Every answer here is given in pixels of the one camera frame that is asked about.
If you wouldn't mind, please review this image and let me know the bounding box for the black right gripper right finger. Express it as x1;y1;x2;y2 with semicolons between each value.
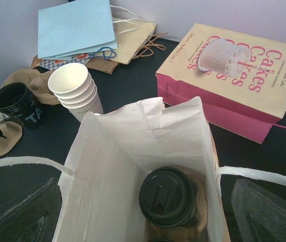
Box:
231;179;286;241

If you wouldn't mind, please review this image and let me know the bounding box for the brown flat paper bag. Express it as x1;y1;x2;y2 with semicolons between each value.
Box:
30;32;168;75

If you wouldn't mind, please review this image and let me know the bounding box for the yellow flat paper bag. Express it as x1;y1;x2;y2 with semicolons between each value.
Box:
110;5;156;65

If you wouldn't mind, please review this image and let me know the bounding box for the kraft bag with white handles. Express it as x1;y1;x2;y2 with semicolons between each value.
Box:
0;97;286;241

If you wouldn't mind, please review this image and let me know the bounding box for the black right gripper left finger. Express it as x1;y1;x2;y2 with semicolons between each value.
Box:
0;177;62;241

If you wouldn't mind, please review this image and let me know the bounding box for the stack of black lids left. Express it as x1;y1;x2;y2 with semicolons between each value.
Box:
0;82;46;128

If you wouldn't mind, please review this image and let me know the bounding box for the blue checkered paper bag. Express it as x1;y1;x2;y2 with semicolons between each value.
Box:
37;52;94;70

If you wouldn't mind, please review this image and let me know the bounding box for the left stack of paper cups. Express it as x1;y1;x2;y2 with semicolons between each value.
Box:
48;63;104;122

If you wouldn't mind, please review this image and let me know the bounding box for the pink cakes paper bag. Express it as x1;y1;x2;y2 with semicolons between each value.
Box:
156;24;286;143

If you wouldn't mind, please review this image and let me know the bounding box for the light blue paper bag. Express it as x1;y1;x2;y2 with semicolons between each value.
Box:
38;1;118;59

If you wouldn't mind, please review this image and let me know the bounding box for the two-cup pulp carrier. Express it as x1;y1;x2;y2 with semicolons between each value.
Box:
2;69;60;105

